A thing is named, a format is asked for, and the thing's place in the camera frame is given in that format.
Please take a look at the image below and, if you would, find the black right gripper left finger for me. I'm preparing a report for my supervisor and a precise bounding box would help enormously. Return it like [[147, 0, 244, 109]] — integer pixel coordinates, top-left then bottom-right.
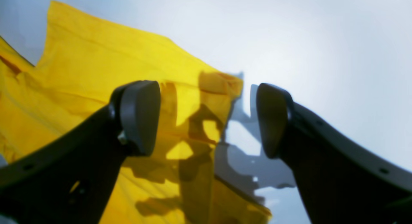
[[1, 80, 161, 224]]

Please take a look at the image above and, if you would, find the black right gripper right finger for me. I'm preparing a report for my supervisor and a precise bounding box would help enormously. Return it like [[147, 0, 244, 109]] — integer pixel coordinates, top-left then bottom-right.
[[256, 83, 412, 224]]

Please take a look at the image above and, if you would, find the yellow T-shirt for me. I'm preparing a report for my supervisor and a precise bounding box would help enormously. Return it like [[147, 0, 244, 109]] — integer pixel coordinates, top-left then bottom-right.
[[0, 1, 271, 224]]

